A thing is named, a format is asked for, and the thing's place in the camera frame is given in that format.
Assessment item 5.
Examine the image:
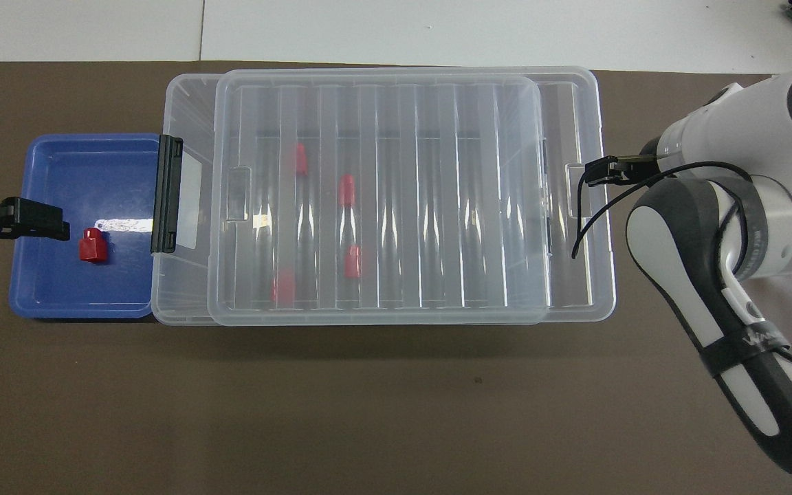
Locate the clear plastic box lid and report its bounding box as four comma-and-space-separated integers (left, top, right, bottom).
206, 68, 553, 327

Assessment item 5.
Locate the clear plastic storage box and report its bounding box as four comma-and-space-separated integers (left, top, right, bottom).
151, 66, 617, 327

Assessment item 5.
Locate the black box latch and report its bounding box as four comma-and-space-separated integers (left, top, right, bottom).
150, 135, 185, 255

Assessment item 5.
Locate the blue plastic tray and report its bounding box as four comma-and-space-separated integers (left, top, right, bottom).
9, 133, 163, 320

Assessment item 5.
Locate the black cable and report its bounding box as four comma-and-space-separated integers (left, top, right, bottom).
571, 161, 751, 277

